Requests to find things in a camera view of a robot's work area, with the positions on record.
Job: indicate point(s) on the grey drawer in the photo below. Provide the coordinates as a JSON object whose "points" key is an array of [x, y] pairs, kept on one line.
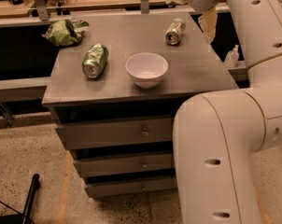
{"points": [[115, 132], [131, 186], [124, 164]]}

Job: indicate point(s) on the green chip bag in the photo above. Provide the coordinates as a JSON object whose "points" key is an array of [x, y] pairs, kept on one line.
{"points": [[66, 33]]}

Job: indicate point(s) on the middle grey drawer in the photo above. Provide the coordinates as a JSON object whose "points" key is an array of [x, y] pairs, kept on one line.
{"points": [[124, 164]]}

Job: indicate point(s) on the green soda can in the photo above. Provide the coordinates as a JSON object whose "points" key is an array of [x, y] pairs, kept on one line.
{"points": [[95, 61]]}

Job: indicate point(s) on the top grey drawer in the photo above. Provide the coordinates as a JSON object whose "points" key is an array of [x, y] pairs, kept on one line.
{"points": [[115, 132]]}

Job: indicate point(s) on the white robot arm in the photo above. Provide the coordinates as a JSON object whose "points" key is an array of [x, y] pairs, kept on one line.
{"points": [[215, 133]]}

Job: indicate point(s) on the clear sanitizer bottle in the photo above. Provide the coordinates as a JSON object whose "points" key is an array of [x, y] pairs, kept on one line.
{"points": [[232, 57]]}

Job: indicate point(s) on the white bowl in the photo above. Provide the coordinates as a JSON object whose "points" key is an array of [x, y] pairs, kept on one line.
{"points": [[146, 70]]}

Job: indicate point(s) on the grey drawer cabinet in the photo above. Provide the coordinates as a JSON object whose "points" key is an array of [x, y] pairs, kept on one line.
{"points": [[72, 97]]}

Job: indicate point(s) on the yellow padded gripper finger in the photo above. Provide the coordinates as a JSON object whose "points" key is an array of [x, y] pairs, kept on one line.
{"points": [[208, 23]]}

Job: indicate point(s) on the bottom grey drawer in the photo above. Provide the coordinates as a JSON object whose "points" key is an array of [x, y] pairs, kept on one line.
{"points": [[131, 186]]}

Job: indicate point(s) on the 7up soda can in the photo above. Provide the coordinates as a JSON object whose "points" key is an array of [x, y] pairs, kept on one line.
{"points": [[175, 31]]}

